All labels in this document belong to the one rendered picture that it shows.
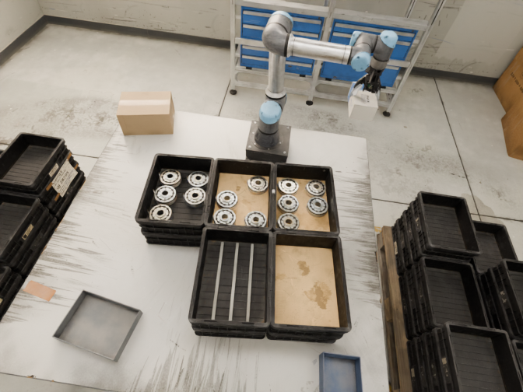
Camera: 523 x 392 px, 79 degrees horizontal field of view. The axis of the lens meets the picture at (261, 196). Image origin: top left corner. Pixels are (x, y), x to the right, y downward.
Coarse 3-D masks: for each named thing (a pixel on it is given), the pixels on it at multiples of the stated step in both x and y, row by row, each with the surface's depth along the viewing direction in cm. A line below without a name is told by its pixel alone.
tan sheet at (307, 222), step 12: (300, 180) 167; (324, 180) 169; (276, 192) 162; (300, 192) 163; (276, 204) 158; (300, 204) 159; (276, 216) 153; (300, 216) 154; (312, 216) 155; (324, 216) 155; (300, 228) 150; (312, 228) 151; (324, 228) 151
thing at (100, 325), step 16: (80, 304) 135; (96, 304) 136; (112, 304) 136; (64, 320) 127; (80, 320) 131; (96, 320) 132; (112, 320) 132; (128, 320) 133; (64, 336) 127; (80, 336) 128; (96, 336) 128; (112, 336) 129; (128, 336) 127; (96, 352) 121; (112, 352) 125
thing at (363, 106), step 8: (352, 88) 169; (352, 96) 166; (360, 96) 163; (368, 96) 163; (352, 104) 163; (360, 104) 159; (368, 104) 159; (376, 104) 160; (352, 112) 163; (360, 112) 162; (368, 112) 161; (368, 120) 165
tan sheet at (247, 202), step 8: (224, 176) 166; (232, 176) 166; (240, 176) 166; (248, 176) 167; (224, 184) 162; (232, 184) 163; (240, 184) 163; (240, 192) 160; (248, 192) 161; (240, 200) 157; (248, 200) 158; (256, 200) 158; (264, 200) 158; (216, 208) 153; (240, 208) 154; (248, 208) 155; (256, 208) 155; (264, 208) 155; (240, 216) 152; (240, 224) 149
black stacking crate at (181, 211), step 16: (160, 160) 161; (176, 160) 160; (192, 160) 160; (208, 160) 159; (208, 176) 165; (176, 192) 158; (144, 208) 144; (176, 208) 152; (192, 208) 153; (144, 224) 138
